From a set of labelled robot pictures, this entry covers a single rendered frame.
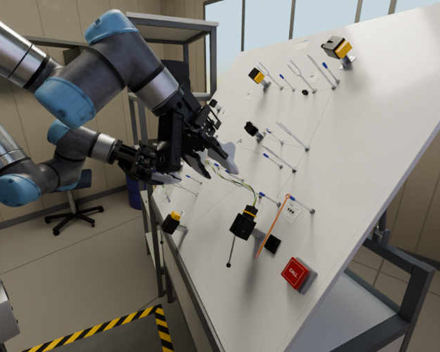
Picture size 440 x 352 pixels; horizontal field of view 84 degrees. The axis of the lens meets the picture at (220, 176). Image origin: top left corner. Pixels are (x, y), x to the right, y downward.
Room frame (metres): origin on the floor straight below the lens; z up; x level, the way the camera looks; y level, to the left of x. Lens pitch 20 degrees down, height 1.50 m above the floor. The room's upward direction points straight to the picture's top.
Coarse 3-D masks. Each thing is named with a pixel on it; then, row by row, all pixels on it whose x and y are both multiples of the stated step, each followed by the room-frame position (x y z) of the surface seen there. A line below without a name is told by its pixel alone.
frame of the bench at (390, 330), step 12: (168, 276) 1.39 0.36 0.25; (168, 288) 1.38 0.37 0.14; (372, 288) 0.71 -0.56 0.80; (168, 300) 1.38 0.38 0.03; (384, 300) 0.66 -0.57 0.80; (396, 312) 0.61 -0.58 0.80; (384, 324) 0.57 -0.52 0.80; (396, 324) 0.57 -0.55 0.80; (408, 324) 0.57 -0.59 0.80; (360, 336) 0.53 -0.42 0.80; (372, 336) 0.53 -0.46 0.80; (384, 336) 0.53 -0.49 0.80; (396, 336) 0.54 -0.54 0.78; (408, 336) 0.57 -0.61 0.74; (348, 348) 0.49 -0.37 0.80; (360, 348) 0.49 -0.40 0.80; (372, 348) 0.50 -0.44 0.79
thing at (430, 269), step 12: (372, 240) 0.73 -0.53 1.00; (384, 240) 0.70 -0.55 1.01; (384, 252) 0.68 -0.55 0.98; (396, 252) 0.66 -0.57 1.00; (396, 264) 0.65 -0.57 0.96; (408, 264) 0.62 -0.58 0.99; (420, 264) 0.60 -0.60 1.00; (420, 276) 0.58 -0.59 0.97; (432, 276) 0.58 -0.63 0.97; (408, 288) 0.60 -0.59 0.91; (420, 288) 0.57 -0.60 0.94; (408, 300) 0.59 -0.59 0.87; (420, 300) 0.57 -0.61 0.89; (408, 312) 0.58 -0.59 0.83
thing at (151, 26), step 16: (128, 16) 1.43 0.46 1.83; (144, 16) 1.46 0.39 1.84; (160, 16) 1.49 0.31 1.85; (144, 32) 1.81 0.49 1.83; (160, 32) 1.81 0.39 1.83; (176, 32) 1.81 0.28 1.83; (192, 32) 1.81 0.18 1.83; (208, 32) 1.68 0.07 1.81; (128, 96) 1.96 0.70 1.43; (208, 96) 1.65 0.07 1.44; (144, 112) 1.45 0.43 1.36; (144, 128) 1.44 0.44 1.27; (144, 192) 1.91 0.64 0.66; (144, 208) 1.95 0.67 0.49; (144, 224) 1.94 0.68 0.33; (160, 240) 1.82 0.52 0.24; (160, 256) 1.61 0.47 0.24; (160, 272) 1.45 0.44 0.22; (160, 288) 1.44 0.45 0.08
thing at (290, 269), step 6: (294, 258) 0.46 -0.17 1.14; (288, 264) 0.46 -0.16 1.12; (294, 264) 0.45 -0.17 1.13; (300, 264) 0.44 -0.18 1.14; (288, 270) 0.45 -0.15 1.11; (294, 270) 0.44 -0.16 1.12; (300, 270) 0.43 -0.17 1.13; (306, 270) 0.42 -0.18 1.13; (282, 276) 0.45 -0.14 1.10; (288, 276) 0.44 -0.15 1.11; (294, 276) 0.43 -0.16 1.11; (300, 276) 0.42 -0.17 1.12; (306, 276) 0.42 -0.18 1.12; (288, 282) 0.43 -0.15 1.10; (294, 282) 0.42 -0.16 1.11; (300, 282) 0.41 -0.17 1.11; (294, 288) 0.41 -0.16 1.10
